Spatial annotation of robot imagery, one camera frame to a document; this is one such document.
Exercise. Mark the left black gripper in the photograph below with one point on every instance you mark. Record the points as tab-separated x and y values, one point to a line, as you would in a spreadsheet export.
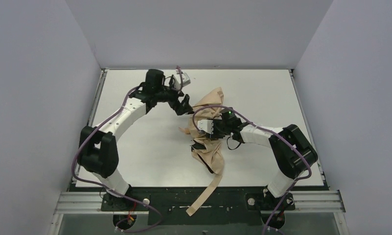
176	101

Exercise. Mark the black and beige umbrella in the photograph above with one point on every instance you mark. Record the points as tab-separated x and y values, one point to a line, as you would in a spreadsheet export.
207	151

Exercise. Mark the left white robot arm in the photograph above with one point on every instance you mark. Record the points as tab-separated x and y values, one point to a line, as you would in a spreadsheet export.
98	153

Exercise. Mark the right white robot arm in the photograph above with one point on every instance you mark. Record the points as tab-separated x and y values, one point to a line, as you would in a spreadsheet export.
293	153

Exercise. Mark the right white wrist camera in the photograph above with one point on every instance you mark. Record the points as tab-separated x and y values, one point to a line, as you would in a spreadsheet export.
206	126

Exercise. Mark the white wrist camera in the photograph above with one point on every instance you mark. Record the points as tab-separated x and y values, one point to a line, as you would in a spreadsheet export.
206	126
178	81

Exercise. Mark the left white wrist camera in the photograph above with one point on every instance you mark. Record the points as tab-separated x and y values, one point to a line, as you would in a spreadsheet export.
178	81

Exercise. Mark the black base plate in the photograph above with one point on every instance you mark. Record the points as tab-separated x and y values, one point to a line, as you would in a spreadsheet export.
252	206

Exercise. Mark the aluminium frame rail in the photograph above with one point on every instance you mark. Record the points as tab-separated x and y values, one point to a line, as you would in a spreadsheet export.
90	203

